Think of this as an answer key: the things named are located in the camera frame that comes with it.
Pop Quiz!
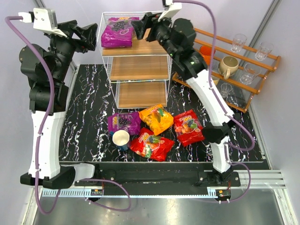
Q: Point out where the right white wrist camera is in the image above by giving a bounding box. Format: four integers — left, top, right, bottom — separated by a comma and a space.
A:
158, 0, 182, 22

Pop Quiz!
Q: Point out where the clear glass top left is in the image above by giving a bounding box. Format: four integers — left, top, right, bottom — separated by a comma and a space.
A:
231, 34, 247, 53

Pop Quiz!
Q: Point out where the red candy bag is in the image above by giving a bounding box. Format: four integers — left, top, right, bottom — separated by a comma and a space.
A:
130, 127, 174, 162
173, 110, 205, 147

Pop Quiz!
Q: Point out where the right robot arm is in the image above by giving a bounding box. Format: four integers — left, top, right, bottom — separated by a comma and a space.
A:
141, 12, 234, 183

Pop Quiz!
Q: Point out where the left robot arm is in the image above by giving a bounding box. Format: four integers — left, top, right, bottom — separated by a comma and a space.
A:
19, 20, 98, 189

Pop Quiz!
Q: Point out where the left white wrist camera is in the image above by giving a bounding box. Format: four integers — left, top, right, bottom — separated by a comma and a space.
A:
18, 7, 67, 38

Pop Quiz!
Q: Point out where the wooden cup rack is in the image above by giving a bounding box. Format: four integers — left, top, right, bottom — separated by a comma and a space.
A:
172, 28, 281, 113

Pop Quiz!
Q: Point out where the white wire wooden shelf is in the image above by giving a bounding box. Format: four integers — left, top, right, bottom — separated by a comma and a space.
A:
97, 12, 172, 109

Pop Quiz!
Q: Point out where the purple grape candy bag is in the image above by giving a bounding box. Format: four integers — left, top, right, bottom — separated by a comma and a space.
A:
101, 17, 139, 48

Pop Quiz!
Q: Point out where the pale yellow mug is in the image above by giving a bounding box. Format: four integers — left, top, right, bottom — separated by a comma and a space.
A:
211, 75, 220, 86

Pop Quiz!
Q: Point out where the beige large mug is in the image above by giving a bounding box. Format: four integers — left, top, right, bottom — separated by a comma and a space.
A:
218, 56, 239, 79

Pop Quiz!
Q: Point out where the clear glass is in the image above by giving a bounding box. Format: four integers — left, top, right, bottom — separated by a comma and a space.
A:
255, 42, 274, 61
231, 34, 247, 53
219, 83, 233, 98
240, 63, 261, 85

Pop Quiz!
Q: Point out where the clear glass bottom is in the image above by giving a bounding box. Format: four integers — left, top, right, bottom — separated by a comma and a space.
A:
219, 83, 233, 98

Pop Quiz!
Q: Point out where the red candy bag left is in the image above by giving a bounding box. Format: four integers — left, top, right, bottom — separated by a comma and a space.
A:
130, 127, 174, 162

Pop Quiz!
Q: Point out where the orange mug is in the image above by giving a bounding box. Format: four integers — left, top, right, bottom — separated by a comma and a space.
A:
199, 45, 216, 67

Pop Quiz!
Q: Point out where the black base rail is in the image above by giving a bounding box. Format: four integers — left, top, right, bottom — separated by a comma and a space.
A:
76, 162, 241, 196

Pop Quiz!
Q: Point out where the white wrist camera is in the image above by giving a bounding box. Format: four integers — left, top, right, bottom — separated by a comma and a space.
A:
158, 0, 182, 22
18, 7, 67, 38

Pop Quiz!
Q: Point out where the red candy bag right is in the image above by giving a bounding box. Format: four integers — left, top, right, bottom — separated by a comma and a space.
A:
173, 110, 205, 147

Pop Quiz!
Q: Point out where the blue paper cup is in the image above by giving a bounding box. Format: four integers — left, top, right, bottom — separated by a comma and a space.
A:
112, 130, 130, 151

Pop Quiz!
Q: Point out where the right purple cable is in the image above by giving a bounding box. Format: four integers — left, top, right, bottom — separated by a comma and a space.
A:
172, 0, 256, 203

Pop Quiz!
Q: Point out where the clear glass top right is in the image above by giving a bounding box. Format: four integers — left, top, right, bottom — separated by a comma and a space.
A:
255, 42, 274, 61

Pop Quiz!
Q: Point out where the yellow orange candy bag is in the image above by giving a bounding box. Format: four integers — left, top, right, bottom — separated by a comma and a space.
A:
138, 104, 173, 135

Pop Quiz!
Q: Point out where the clear glass middle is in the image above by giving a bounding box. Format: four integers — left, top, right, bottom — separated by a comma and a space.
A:
240, 63, 261, 85

